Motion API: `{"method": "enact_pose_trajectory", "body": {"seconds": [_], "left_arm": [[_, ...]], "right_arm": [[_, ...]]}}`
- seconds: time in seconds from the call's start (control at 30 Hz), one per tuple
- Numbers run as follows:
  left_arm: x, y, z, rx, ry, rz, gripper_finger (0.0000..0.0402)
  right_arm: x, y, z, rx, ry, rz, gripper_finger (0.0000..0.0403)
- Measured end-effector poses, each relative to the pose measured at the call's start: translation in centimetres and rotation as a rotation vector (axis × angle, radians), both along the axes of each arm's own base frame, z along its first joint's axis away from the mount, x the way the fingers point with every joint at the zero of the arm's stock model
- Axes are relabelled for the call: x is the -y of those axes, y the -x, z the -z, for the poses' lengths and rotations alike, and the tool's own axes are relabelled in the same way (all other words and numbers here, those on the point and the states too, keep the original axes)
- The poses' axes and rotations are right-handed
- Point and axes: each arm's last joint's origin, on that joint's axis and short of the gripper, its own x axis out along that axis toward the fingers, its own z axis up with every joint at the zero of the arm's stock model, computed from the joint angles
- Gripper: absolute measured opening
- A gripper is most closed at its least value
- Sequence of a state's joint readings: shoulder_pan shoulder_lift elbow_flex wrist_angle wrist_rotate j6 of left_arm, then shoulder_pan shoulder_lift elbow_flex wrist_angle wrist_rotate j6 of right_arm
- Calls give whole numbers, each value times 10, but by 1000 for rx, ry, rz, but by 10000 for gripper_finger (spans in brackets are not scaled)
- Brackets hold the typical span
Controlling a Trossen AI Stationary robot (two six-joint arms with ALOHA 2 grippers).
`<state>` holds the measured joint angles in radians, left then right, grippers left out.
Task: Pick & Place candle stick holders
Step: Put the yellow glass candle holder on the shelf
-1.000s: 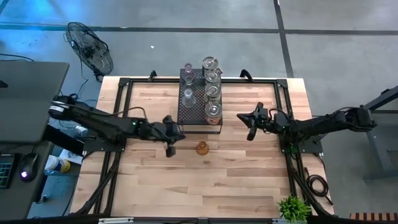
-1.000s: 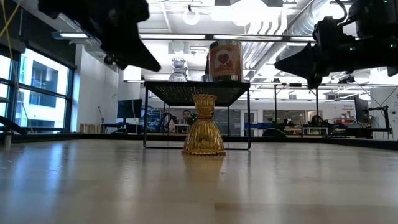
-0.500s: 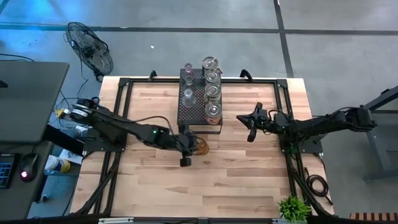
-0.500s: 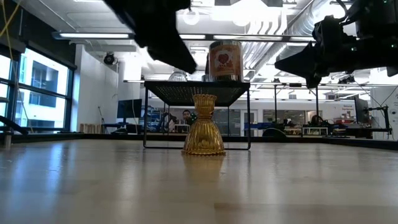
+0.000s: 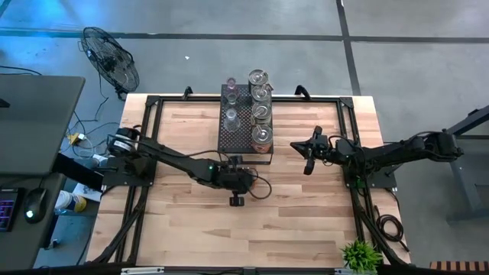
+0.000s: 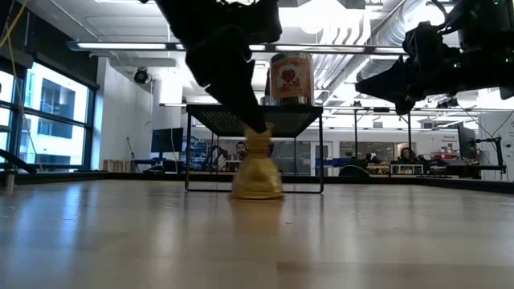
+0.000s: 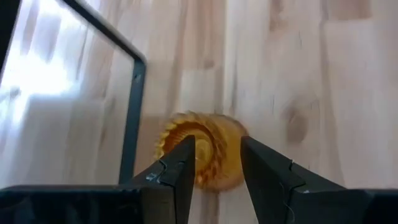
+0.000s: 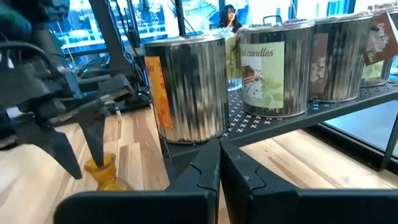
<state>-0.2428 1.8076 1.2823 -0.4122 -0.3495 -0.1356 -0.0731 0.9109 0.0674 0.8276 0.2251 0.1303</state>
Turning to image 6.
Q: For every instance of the amber glass candlestick holder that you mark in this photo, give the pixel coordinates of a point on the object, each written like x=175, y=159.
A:
x=257, y=176

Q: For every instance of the black computer monitor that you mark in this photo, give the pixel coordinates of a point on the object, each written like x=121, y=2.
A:
x=166, y=139

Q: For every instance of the large dark window frame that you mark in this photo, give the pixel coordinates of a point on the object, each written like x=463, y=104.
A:
x=91, y=132

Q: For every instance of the wooden blocks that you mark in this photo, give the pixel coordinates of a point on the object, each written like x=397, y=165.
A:
x=116, y=165

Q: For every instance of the black ceiling track lights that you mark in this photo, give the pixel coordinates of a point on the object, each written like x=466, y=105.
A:
x=447, y=102

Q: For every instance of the grey metal post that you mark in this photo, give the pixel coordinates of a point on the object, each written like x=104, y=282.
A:
x=9, y=180

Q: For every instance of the black office chair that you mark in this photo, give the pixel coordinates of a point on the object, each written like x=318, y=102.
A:
x=353, y=171

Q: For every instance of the black table frame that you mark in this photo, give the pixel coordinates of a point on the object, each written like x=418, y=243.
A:
x=120, y=176

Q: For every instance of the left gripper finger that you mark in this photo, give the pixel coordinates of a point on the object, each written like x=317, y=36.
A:
x=205, y=68
x=237, y=60

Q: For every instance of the black monitor stand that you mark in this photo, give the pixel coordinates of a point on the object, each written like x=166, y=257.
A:
x=499, y=154

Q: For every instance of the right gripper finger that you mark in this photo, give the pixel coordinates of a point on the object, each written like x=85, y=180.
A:
x=397, y=70
x=397, y=90

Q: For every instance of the black perforated metal shelf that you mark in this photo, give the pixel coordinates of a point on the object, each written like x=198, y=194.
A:
x=297, y=116

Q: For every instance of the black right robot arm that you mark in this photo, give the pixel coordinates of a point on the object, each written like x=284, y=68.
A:
x=486, y=60

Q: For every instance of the dark side-on monitor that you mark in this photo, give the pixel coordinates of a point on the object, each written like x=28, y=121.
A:
x=466, y=138

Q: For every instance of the long ceiling light bar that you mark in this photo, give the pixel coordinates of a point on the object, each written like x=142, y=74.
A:
x=120, y=46

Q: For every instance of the white low shelf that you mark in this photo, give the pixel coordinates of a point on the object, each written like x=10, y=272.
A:
x=406, y=169

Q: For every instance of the person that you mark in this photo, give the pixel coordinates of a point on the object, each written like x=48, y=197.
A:
x=406, y=154
x=241, y=150

